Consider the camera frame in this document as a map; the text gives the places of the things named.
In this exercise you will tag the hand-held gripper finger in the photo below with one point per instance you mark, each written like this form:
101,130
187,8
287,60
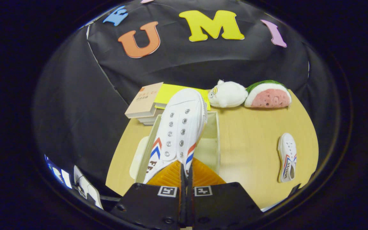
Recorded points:
189,204
183,204

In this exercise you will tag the cream fabric storage box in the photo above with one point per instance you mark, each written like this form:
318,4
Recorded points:
211,153

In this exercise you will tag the white canvas shoe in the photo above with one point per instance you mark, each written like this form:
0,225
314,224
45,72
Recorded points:
177,127
287,158

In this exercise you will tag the white flat panel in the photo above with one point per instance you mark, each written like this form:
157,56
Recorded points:
272,206

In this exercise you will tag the grey book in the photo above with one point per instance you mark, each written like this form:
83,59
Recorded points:
149,119

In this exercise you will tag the white paper sheet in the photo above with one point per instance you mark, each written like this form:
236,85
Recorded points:
86,190

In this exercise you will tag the black table clamp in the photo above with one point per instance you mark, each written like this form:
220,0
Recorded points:
294,189

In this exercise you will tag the beige book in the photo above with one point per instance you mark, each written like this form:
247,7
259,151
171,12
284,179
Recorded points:
144,100

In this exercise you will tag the yellow book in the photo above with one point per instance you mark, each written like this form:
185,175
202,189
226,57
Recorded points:
165,92

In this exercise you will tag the white plush toy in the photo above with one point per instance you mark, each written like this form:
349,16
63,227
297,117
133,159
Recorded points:
228,94

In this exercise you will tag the watermelon plush toy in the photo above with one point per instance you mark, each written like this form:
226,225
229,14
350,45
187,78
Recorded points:
268,95

